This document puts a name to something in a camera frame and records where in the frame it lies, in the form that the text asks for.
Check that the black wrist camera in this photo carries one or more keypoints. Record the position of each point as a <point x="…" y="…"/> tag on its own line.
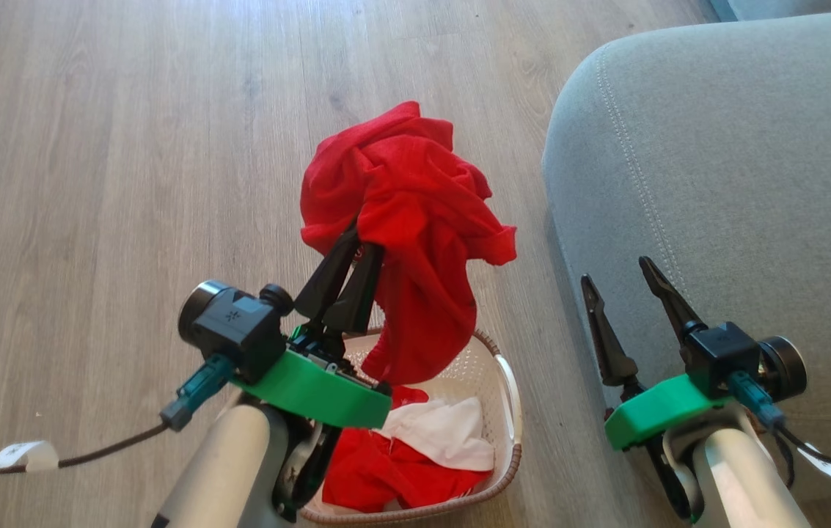
<point x="730" y="356"/>
<point x="239" y="326"/>

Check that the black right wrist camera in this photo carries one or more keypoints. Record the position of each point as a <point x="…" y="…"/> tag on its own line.
<point x="730" y="356"/>

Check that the grey fabric sofa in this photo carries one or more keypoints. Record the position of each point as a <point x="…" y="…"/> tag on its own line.
<point x="738" y="161"/>

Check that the red striped garment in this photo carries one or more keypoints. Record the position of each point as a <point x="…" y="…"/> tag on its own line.
<point x="378" y="473"/>

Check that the white garment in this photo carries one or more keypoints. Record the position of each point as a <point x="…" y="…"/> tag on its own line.
<point x="444" y="433"/>

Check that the cream perforated laundry basket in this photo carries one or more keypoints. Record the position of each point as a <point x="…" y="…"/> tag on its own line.
<point x="492" y="381"/>

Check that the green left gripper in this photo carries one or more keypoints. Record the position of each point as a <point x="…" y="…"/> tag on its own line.
<point x="312" y="389"/>

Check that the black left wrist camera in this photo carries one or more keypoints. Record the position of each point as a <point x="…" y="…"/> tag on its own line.
<point x="239" y="326"/>

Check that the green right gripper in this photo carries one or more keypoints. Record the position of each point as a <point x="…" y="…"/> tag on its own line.
<point x="661" y="411"/>

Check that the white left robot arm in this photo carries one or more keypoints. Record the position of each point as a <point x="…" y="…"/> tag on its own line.
<point x="224" y="469"/>

